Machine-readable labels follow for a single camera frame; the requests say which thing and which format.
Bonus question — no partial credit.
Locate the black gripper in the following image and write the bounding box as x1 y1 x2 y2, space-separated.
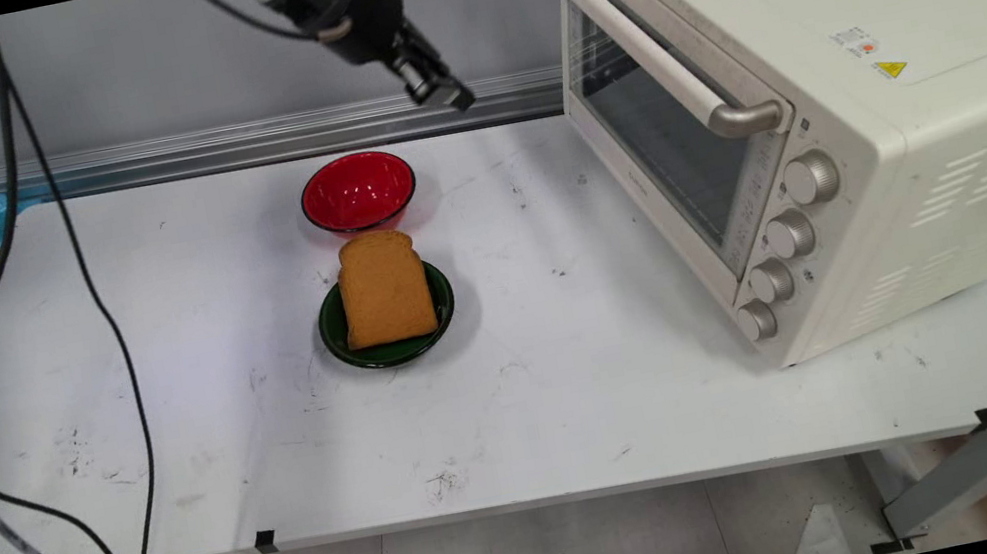
270 0 479 143

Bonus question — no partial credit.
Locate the dark green plate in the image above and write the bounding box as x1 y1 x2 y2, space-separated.
310 255 466 379

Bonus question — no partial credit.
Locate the aluminium rail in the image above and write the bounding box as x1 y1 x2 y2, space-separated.
0 65 572 213

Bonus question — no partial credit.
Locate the silver oven knob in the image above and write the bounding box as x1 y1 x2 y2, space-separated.
779 148 844 211
762 206 820 264
735 297 782 346
747 256 798 307

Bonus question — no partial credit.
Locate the thin black cable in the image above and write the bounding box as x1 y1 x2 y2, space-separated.
0 0 174 554

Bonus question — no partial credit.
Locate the brown toast slice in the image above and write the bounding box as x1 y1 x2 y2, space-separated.
329 222 443 352

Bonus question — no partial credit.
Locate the grey metal table leg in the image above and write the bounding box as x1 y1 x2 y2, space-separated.
868 431 987 546

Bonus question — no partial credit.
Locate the red bowl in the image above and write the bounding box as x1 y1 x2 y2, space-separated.
294 142 425 243

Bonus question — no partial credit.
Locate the oven glass door with handle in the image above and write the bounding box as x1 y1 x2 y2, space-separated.
542 0 823 306

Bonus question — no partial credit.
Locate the white label sticker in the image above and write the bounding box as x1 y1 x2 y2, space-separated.
828 23 882 64

